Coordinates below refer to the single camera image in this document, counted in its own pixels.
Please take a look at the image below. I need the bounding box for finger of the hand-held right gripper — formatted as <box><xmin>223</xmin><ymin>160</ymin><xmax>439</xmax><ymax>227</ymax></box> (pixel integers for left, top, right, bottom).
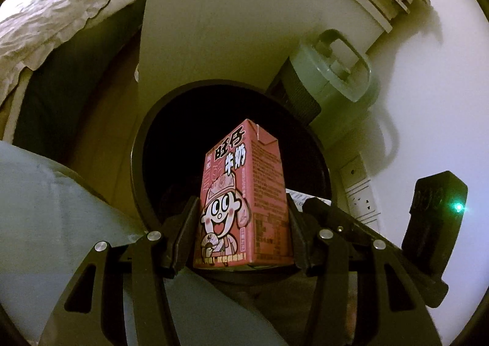
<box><xmin>302</xmin><ymin>197</ymin><xmax>407</xmax><ymax>257</ymax></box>

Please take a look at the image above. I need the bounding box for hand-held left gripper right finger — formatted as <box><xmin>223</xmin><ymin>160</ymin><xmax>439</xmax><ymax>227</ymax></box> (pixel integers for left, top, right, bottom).
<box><xmin>286</xmin><ymin>195</ymin><xmax>432</xmax><ymax>346</ymax></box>

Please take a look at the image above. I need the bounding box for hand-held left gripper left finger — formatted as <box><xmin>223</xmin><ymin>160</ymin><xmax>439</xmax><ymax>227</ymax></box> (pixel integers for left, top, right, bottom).
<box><xmin>38</xmin><ymin>195</ymin><xmax>201</xmax><ymax>346</ymax></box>

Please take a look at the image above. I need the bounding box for white paper receipt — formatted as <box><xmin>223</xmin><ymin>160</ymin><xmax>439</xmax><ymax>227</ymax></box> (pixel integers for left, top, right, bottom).
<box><xmin>290</xmin><ymin>189</ymin><xmax>333</xmax><ymax>213</ymax></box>

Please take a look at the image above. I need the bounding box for pink cartoon milk carton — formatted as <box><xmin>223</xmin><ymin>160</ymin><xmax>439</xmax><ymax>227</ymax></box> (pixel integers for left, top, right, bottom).
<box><xmin>193</xmin><ymin>119</ymin><xmax>296</xmax><ymax>270</ymax></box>

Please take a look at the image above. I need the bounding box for black round trash bin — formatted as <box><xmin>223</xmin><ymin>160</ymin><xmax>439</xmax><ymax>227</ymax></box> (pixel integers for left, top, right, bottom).
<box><xmin>130</xmin><ymin>80</ymin><xmax>332</xmax><ymax>285</ymax></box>

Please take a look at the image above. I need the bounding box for dark green bed sheet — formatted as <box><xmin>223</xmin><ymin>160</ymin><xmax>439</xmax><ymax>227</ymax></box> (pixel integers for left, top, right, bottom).
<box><xmin>11</xmin><ymin>0</ymin><xmax>146</xmax><ymax>144</ymax></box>

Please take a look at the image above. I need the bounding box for white nightstand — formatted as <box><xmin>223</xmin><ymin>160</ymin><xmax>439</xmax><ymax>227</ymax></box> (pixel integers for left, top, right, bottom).
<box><xmin>138</xmin><ymin>0</ymin><xmax>394</xmax><ymax>94</ymax></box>

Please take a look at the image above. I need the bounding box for white crumpled quilt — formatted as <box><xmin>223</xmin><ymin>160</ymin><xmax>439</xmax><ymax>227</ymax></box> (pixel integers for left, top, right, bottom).
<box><xmin>0</xmin><ymin>0</ymin><xmax>144</xmax><ymax>102</ymax></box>

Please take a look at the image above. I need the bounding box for white wall socket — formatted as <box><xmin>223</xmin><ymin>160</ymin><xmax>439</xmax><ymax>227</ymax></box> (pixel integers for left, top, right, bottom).
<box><xmin>340</xmin><ymin>155</ymin><xmax>383</xmax><ymax>226</ymax></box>

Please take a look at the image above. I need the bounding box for green water jug with handle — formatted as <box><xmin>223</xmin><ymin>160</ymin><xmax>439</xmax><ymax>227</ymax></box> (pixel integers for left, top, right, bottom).
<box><xmin>267</xmin><ymin>30</ymin><xmax>381</xmax><ymax>129</ymax></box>

